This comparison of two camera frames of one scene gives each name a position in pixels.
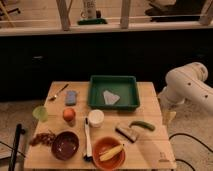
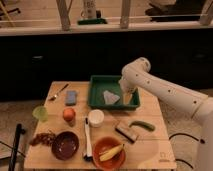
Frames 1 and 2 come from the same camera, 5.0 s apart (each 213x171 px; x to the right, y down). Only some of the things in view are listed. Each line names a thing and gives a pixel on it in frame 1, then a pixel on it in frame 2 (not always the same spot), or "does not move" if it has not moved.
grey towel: (109, 98) does not move
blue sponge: (71, 98) does not move
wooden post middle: (124, 21) does not move
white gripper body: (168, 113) to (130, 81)
